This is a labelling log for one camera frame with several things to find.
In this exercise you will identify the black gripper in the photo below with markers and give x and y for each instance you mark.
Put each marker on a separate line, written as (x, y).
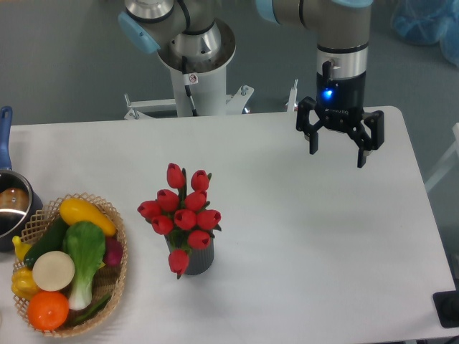
(339, 107)

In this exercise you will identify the red tulip bouquet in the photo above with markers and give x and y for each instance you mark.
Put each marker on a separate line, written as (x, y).
(184, 206)

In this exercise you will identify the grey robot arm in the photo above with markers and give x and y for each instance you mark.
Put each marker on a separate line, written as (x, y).
(342, 27)

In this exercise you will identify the dark grey ribbed vase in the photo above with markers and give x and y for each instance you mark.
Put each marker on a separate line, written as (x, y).
(190, 254)

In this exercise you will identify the blue plastic bag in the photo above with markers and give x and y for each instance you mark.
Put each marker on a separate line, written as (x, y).
(428, 23)

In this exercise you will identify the black device at edge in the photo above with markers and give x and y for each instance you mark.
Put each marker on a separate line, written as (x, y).
(446, 305)

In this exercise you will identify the purple red onion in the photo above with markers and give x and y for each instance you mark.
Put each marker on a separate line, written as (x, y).
(113, 252)

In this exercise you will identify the woven wicker basket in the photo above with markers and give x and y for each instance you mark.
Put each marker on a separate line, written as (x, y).
(108, 281)

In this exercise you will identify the green bok choy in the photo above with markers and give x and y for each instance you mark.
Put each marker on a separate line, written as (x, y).
(84, 242)

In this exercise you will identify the yellow squash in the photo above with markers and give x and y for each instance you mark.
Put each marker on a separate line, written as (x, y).
(75, 210)

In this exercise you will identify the green chili pepper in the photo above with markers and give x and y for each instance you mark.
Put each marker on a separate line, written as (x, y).
(90, 312)

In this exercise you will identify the green cucumber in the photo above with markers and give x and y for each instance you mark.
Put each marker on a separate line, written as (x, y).
(50, 241)

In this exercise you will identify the cream round onion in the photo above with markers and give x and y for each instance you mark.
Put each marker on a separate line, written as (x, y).
(53, 271)

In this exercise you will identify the blue saucepan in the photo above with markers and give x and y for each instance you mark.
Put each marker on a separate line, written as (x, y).
(18, 199)

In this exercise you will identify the orange fruit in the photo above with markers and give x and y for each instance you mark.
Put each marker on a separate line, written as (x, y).
(48, 310)

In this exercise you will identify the yellow bell pepper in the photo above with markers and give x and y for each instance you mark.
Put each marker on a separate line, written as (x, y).
(23, 284)

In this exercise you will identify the white frame at right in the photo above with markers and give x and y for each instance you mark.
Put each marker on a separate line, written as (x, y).
(444, 165)

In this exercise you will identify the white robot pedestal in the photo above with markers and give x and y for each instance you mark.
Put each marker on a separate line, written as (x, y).
(198, 71)

